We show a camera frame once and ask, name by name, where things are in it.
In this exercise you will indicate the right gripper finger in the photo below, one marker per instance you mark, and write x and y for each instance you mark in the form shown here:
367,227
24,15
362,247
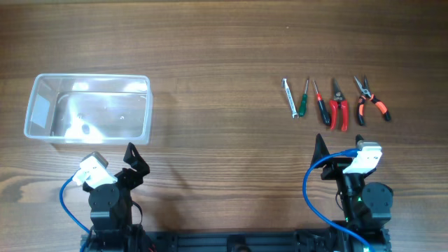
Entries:
359,140
320,151

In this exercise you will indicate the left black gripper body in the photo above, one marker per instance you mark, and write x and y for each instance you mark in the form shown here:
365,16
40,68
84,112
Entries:
125,173

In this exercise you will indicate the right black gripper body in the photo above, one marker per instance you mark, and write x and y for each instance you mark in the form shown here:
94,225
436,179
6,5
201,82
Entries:
336,169

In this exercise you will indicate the red black handled screwdriver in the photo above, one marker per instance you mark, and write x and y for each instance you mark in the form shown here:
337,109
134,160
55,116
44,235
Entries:
322,107

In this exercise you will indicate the red handled snips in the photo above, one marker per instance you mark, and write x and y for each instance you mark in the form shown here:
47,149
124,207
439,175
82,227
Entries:
338,103

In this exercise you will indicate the green handled screwdriver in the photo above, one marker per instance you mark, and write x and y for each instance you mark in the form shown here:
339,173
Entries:
303,103

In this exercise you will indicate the orange black needle-nose pliers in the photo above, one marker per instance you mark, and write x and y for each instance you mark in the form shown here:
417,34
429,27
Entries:
366,95

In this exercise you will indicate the clear plastic container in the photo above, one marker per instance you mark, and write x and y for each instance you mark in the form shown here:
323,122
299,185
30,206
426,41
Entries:
83,108

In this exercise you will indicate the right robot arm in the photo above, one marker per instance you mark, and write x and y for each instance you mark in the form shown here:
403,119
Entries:
366,206

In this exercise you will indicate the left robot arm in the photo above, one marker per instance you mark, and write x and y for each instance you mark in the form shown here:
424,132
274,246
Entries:
111,203

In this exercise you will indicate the small silver wrench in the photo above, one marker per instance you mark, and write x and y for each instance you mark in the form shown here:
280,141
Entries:
289,96

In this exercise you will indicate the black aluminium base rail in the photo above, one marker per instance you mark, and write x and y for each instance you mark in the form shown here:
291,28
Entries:
245,241

